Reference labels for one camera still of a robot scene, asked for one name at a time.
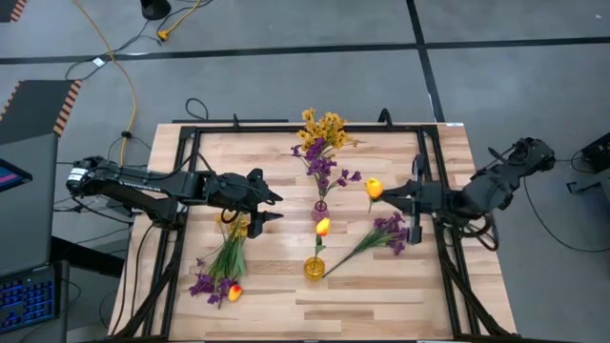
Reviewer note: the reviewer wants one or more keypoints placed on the small black orange-striped mat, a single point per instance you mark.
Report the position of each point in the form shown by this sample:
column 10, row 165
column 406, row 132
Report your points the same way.
column 7, row 8

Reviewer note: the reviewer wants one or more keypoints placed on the black equipment box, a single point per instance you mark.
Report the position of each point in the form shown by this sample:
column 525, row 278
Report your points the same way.
column 598, row 152

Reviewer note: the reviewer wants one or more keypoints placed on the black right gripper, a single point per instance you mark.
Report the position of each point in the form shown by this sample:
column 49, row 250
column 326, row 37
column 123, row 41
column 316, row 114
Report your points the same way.
column 438, row 200

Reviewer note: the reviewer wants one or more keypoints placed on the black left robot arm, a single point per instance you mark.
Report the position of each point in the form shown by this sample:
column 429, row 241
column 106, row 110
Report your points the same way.
column 143, row 183

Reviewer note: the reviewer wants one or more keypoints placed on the tablet screen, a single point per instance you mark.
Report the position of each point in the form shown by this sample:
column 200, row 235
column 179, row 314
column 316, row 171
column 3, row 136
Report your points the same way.
column 12, row 176

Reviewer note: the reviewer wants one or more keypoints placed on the grey desk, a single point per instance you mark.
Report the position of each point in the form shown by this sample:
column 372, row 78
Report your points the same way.
column 28, row 224

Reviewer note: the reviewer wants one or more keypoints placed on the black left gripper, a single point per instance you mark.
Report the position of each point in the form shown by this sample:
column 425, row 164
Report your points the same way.
column 231, row 193

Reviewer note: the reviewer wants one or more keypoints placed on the black round stand base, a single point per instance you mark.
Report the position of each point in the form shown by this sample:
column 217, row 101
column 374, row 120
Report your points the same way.
column 155, row 8

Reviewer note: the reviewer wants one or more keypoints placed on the large black orange-striped mat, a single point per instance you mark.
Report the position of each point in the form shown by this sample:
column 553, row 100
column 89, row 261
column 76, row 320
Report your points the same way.
column 33, row 109

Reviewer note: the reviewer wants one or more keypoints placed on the laptop with blue keyboard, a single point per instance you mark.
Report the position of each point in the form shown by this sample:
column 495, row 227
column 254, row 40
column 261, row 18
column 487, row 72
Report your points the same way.
column 26, row 297

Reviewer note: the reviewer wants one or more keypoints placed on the amber glass vase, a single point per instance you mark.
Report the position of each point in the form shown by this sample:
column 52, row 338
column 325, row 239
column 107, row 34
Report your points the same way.
column 312, row 272

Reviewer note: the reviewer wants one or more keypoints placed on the pink glass vase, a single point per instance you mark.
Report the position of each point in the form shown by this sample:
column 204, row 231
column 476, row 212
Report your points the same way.
column 320, row 214

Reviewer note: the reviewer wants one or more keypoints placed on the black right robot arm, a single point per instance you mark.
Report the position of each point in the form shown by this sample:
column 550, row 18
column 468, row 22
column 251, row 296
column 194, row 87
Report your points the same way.
column 491, row 183

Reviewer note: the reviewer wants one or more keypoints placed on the white floor tag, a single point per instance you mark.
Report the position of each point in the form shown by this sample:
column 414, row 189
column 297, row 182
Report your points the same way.
column 98, row 62

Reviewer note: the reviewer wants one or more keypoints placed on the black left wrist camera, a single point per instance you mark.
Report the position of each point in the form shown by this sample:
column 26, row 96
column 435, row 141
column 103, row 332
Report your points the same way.
column 258, row 177

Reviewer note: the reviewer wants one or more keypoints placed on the purple flower bunch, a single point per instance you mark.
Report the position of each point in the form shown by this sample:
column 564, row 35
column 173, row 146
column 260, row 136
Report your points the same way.
column 204, row 285
column 317, row 164
column 391, row 233

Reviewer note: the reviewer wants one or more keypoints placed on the black aluminium table frame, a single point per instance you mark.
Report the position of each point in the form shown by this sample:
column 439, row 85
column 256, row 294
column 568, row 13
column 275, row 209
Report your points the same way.
column 310, row 128

